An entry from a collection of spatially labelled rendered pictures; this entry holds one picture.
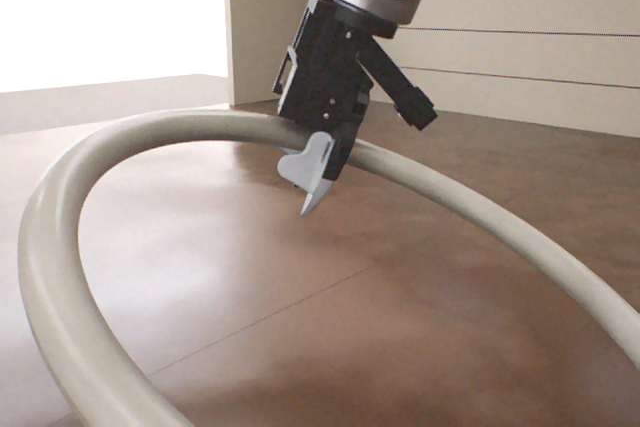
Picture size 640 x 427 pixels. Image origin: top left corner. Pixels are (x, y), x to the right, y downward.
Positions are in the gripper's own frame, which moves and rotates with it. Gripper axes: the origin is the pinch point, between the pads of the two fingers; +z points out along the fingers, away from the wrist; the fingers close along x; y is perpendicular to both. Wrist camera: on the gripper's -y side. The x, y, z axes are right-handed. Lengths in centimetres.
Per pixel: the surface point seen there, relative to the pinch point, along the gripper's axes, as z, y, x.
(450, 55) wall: 72, -316, -645
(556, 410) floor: 94, -143, -79
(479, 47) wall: 48, -332, -617
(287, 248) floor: 148, -80, -232
